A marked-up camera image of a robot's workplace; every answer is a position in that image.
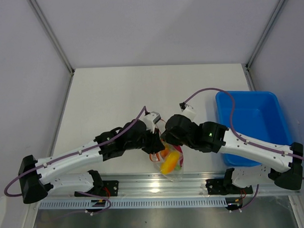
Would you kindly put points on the white slotted cable duct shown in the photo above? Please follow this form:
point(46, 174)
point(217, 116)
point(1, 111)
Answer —
point(116, 203)

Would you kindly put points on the red orange mango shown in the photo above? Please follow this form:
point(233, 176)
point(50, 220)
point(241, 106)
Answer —
point(164, 153)

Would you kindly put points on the orange yellow mango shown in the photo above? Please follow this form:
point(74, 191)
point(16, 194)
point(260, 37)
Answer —
point(169, 163)

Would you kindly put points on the right aluminium frame post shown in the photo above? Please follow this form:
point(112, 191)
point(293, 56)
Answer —
point(277, 11)

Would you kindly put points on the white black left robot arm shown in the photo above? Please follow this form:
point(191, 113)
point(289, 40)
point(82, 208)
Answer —
point(52, 175)

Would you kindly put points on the blue plastic bin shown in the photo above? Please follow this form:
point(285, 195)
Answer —
point(257, 114)

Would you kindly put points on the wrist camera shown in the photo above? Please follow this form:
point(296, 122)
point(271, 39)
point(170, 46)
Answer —
point(187, 111)
point(152, 119)

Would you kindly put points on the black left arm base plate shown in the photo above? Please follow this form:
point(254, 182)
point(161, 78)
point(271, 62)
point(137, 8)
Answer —
point(107, 188)

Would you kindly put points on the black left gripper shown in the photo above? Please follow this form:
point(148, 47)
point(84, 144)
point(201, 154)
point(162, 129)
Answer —
point(155, 145)

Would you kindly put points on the left aluminium frame post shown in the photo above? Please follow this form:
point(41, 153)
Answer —
point(44, 23)

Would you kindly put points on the aluminium mounting rail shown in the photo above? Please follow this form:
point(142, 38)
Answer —
point(130, 186)

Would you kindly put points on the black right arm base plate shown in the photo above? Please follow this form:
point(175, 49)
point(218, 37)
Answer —
point(218, 187)

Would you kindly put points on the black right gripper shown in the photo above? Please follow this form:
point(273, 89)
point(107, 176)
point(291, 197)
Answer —
point(168, 137)

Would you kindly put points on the clear zip bag red zipper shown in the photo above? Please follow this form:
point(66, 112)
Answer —
point(177, 174)

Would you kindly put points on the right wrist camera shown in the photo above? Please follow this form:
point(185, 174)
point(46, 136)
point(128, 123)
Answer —
point(187, 111)

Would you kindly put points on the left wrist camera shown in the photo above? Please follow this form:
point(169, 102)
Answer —
point(152, 119)

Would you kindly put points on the red chili pepper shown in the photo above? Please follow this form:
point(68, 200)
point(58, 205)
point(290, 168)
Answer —
point(181, 159)

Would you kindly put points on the aluminium frame post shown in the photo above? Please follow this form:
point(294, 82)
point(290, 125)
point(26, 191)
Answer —
point(44, 23)
point(277, 11)

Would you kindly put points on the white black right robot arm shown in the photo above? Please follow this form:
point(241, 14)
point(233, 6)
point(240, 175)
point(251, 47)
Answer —
point(280, 164)

